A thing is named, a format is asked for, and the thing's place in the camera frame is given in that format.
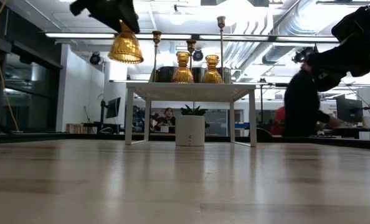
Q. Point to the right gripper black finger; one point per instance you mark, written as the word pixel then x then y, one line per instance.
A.
pixel 331 59
pixel 326 80

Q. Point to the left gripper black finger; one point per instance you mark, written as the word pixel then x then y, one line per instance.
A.
pixel 134 23
pixel 116 25

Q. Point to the medium brass candlestick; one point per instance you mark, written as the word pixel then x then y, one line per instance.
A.
pixel 156 36

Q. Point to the amber ribbed glass candle holder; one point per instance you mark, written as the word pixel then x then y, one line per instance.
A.
pixel 182 74
pixel 126 49
pixel 212 76

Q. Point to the tall brass candlestick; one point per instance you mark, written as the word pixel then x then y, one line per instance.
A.
pixel 191 45
pixel 221 21

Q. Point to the dark ribbed candle tin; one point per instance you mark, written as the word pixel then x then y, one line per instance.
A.
pixel 227 75
pixel 166 74

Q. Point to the candle tin with orange label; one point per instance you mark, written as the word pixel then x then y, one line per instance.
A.
pixel 199 74

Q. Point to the person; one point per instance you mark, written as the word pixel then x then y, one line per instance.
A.
pixel 300 102
pixel 167 115
pixel 278 121

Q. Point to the black computer monitor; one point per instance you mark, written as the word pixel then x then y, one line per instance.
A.
pixel 114 107
pixel 350 109

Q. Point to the long ceiling light bar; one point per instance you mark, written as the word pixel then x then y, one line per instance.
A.
pixel 79 35

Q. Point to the black ceiling spotlight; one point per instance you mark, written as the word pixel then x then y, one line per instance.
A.
pixel 199 56
pixel 95 58

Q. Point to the dark office desk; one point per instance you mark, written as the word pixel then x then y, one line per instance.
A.
pixel 356 131

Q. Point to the white perforated metal shelf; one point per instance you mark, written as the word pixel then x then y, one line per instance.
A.
pixel 188 91

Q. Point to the green succulent plant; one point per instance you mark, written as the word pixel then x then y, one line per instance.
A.
pixel 193 111

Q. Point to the wooden board stack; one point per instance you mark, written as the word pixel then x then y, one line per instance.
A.
pixel 74 128

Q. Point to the white plant pot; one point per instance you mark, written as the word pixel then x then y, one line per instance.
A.
pixel 189 130

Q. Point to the black ceiling camera cluster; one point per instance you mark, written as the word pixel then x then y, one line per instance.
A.
pixel 300 55

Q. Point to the silver ceiling duct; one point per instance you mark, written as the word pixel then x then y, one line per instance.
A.
pixel 297 18

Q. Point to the black aluminium table frame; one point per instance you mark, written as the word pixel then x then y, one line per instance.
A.
pixel 32 137

